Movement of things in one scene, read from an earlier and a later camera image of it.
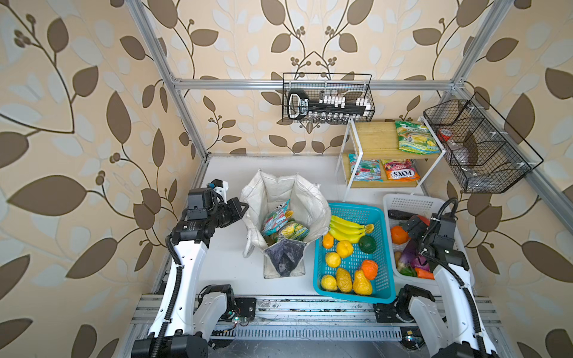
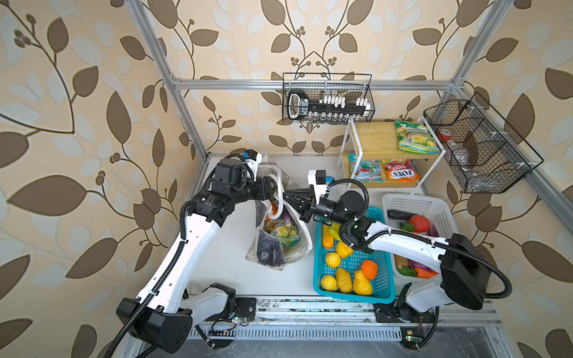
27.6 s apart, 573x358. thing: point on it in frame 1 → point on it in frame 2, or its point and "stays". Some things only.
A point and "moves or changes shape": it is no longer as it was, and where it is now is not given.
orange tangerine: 398,235 moves or changes shape
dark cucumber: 398,214 stays
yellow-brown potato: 344,280 stays
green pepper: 409,271 stays
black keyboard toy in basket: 327,107 stays
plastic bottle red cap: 456,149 stays
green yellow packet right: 416,139 stays
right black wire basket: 483,153 stays
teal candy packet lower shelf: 368,170 stays
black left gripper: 236,214 → 262,187
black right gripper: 421,226 → 307,209
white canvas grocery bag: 281,215 moves or changes shape
